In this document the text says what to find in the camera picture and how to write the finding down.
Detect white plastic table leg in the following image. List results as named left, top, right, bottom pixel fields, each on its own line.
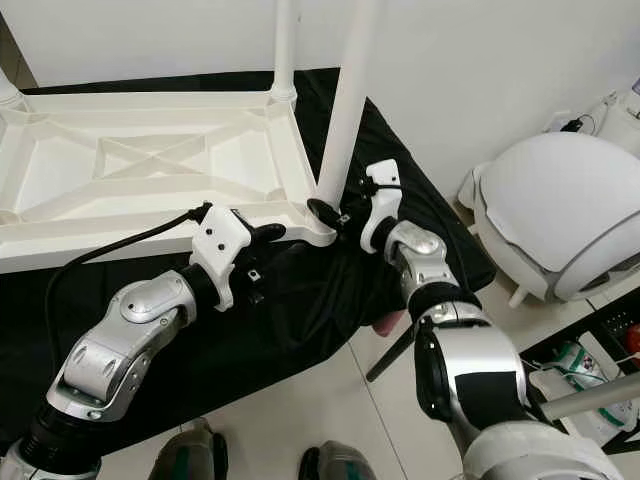
left=270, top=0, right=299, bottom=103
left=0, top=70, right=23, bottom=109
left=315, top=0, right=383, bottom=211

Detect white plastic children table top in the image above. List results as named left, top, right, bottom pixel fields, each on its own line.
left=0, top=88, right=339, bottom=276

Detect dark metal table leg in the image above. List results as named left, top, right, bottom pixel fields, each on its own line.
left=366, top=335, right=413, bottom=383

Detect grey green left robot leg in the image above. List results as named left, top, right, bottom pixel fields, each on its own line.
left=150, top=418, right=229, bottom=480

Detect grey green robot leg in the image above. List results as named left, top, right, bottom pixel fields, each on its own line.
left=300, top=442, right=376, bottom=480
left=150, top=418, right=229, bottom=480

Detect grey green right robot leg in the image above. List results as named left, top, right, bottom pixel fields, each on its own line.
left=300, top=442, right=376, bottom=480

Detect white domed appliance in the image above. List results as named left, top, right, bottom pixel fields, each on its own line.
left=455, top=130, right=640, bottom=306

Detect white green plastic package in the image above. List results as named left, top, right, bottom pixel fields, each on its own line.
left=525, top=340, right=640, bottom=446

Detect black low floor shelf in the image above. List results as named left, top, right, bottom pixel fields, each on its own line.
left=515, top=292, right=640, bottom=363

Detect white small appliance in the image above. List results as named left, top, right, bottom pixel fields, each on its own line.
left=598, top=82, right=640, bottom=131

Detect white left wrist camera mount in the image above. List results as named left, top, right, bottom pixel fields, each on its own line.
left=188, top=205, right=254, bottom=311

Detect pink table frame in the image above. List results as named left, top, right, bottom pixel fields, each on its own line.
left=372, top=312, right=405, bottom=338

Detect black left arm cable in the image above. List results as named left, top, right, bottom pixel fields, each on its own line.
left=43, top=203, right=213, bottom=351

